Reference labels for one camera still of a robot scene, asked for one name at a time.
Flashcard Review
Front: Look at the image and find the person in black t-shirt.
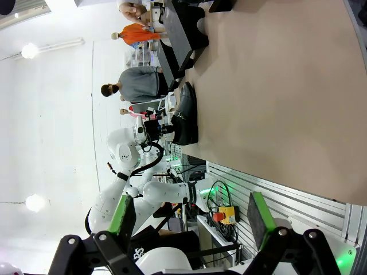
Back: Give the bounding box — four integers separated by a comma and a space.
128, 225, 202, 266

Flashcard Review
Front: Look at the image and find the mannequin in pink garment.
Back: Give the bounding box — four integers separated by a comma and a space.
119, 105, 144, 120

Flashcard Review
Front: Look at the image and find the black flat shoe stand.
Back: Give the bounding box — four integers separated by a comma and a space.
162, 0, 210, 73

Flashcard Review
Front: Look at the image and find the black coiled cable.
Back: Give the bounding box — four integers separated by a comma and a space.
206, 179, 239, 241

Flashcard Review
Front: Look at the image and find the person's right hand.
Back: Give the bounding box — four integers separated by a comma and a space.
118, 2, 148, 27

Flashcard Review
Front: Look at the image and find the round ceiling light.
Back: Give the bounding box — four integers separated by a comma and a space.
21, 42, 40, 60
25, 194, 46, 213

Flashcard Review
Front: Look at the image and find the yellow emergency stop box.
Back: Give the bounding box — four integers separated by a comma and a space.
213, 205, 241, 226

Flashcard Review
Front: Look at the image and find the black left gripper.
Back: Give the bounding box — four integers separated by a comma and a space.
143, 120, 176, 142

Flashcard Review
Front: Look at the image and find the person in grey sweater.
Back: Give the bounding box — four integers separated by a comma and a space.
100, 66, 170, 104

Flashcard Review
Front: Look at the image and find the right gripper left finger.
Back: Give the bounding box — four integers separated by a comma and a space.
48, 194, 145, 275

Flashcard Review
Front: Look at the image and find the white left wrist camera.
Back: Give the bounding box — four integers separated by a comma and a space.
134, 115, 146, 144

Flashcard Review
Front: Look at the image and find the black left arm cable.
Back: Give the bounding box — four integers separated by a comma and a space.
129, 141, 165, 178

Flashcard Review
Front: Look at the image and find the aluminium slatted frame panel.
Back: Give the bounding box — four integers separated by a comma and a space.
205, 161, 355, 260

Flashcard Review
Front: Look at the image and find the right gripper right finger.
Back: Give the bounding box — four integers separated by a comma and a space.
243, 191, 342, 275

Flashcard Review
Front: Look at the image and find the mannequin in orange garment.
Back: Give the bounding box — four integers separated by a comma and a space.
111, 23, 162, 47

